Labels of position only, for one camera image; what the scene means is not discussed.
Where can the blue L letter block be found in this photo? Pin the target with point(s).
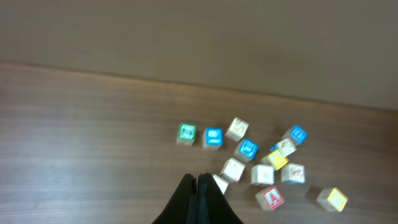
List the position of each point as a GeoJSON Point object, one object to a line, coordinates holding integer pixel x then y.
{"type": "Point", "coordinates": [212, 138]}

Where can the yellow block in cluster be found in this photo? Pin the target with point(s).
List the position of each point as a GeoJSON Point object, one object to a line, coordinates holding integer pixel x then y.
{"type": "Point", "coordinates": [276, 159]}

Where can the white block blue side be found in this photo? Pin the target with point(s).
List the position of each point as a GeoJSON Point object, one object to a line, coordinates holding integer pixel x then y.
{"type": "Point", "coordinates": [285, 146]}

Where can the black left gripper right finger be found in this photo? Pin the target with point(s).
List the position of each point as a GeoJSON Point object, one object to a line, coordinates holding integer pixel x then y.
{"type": "Point", "coordinates": [213, 208]}

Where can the small white centre block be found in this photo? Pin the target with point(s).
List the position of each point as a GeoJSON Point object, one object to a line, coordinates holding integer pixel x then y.
{"type": "Point", "coordinates": [262, 175]}

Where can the white picture block top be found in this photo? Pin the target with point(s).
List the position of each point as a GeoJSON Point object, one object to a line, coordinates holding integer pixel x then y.
{"type": "Point", "coordinates": [237, 129]}

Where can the blue D letter block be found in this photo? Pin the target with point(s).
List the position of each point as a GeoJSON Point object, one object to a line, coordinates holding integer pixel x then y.
{"type": "Point", "coordinates": [246, 150]}

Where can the white block red side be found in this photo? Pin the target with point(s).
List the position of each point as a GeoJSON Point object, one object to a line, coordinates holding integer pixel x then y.
{"type": "Point", "coordinates": [232, 170]}

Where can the white block red V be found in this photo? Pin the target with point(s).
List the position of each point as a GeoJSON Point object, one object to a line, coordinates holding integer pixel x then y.
{"type": "Point", "coordinates": [221, 183]}

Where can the red A letter block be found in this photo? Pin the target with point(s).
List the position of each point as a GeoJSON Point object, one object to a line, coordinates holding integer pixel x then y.
{"type": "Point", "coordinates": [269, 198]}

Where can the green Z letter block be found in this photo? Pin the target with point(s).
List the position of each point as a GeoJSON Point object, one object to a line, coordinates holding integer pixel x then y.
{"type": "Point", "coordinates": [186, 134]}

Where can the white block blue bottom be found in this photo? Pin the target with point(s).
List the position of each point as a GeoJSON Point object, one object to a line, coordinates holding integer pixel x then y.
{"type": "Point", "coordinates": [293, 174]}

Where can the blue block far right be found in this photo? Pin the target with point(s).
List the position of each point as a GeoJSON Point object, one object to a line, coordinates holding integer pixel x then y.
{"type": "Point", "coordinates": [296, 134]}

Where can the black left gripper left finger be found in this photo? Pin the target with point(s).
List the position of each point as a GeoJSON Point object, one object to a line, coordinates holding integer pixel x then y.
{"type": "Point", "coordinates": [182, 206]}

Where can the lone yellow block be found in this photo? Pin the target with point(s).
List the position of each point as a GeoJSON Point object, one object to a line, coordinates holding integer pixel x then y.
{"type": "Point", "coordinates": [332, 199]}

